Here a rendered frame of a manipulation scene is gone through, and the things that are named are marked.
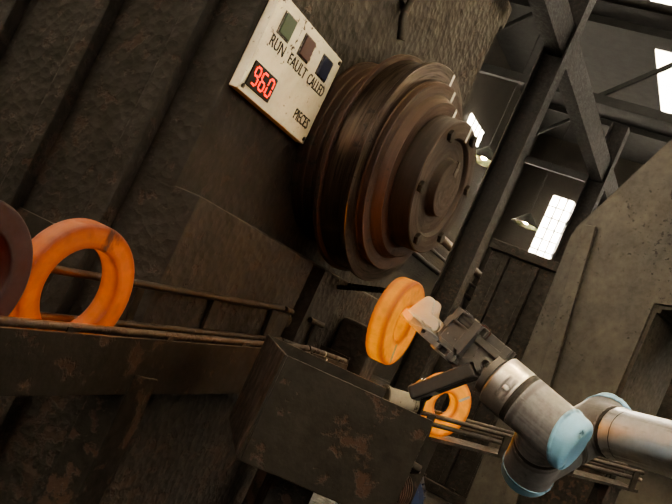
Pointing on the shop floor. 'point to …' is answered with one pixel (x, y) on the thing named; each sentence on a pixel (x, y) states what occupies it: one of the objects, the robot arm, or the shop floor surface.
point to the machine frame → (181, 197)
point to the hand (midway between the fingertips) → (401, 311)
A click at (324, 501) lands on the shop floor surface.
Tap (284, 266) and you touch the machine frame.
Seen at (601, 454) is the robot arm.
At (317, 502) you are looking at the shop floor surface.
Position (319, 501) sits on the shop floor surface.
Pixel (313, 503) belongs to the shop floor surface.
